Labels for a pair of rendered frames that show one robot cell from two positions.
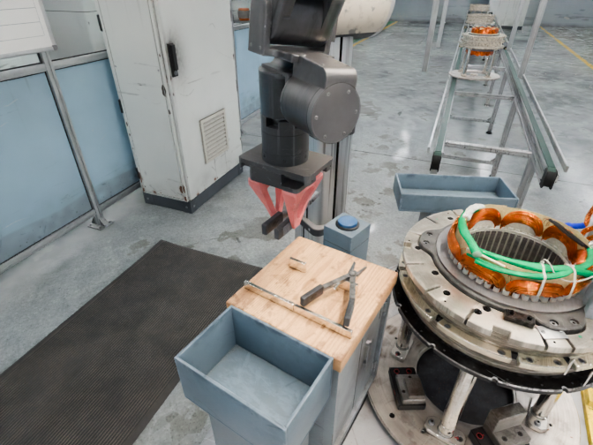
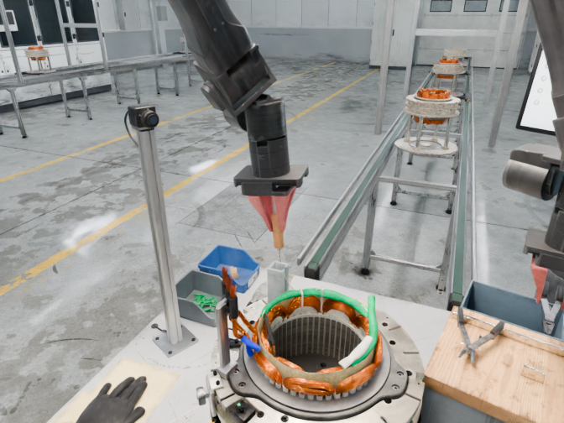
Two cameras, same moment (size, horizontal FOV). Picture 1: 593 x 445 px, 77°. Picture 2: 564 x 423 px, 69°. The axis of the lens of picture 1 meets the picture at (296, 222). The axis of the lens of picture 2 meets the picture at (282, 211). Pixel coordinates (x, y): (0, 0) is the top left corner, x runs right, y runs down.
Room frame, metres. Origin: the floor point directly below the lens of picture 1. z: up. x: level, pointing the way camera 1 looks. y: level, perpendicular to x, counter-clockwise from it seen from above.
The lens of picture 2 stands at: (0.93, -0.38, 1.56)
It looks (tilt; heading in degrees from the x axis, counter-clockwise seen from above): 26 degrees down; 181
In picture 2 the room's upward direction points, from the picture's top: straight up
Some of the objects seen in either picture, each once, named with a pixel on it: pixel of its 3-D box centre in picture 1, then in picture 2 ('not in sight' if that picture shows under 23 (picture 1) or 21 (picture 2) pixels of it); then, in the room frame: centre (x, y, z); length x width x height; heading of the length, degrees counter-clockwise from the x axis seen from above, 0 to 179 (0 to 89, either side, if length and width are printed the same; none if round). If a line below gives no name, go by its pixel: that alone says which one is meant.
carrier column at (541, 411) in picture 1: (559, 380); not in sight; (0.38, -0.43, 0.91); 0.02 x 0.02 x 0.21
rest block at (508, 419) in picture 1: (509, 426); not in sight; (0.33, -0.35, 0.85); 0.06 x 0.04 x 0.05; 105
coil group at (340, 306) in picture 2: not in sight; (339, 310); (0.39, -0.29, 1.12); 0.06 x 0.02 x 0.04; 63
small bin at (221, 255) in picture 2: not in sight; (230, 268); (-0.20, -0.55, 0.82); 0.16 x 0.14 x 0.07; 70
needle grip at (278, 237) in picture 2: not in sight; (277, 230); (0.35, -0.39, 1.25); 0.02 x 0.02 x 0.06
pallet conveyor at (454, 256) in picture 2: not in sight; (441, 117); (-4.27, 1.56, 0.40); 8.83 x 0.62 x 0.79; 158
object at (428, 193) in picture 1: (440, 236); not in sight; (0.77, -0.36, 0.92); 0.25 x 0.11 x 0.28; 85
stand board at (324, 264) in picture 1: (315, 291); (498, 364); (0.43, -0.03, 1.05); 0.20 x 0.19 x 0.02; 147
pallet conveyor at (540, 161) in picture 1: (476, 62); not in sight; (6.09, -2.72, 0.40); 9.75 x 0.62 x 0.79; 158
